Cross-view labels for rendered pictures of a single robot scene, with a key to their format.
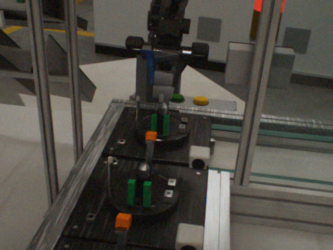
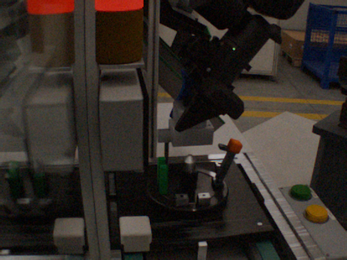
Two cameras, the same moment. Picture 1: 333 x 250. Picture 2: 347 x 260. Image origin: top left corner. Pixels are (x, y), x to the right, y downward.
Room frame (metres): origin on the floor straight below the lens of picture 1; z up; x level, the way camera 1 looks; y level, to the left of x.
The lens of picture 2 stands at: (0.69, -0.54, 1.35)
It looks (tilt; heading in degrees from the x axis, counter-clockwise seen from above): 24 degrees down; 75
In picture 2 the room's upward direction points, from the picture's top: 2 degrees clockwise
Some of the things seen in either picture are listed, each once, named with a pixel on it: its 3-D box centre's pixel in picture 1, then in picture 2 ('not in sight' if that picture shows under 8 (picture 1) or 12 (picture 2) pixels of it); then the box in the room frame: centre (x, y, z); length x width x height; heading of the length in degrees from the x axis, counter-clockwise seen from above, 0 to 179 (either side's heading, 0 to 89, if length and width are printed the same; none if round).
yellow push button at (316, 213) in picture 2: (200, 101); (316, 215); (1.07, -0.10, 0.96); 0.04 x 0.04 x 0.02
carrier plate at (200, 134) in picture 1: (161, 135); (187, 200); (0.87, 0.01, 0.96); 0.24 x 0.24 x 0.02; 84
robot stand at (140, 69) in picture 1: (158, 77); (346, 168); (1.24, 0.04, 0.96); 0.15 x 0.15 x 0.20; 31
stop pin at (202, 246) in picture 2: (212, 146); (201, 252); (0.85, -0.11, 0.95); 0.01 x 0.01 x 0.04; 84
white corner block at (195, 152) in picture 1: (199, 158); (134, 234); (0.76, -0.08, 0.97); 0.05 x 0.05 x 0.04; 84
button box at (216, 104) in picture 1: (200, 111); (312, 228); (1.07, -0.10, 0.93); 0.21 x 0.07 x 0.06; 84
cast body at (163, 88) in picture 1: (164, 80); (184, 120); (0.85, 0.01, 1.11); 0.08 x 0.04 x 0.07; 175
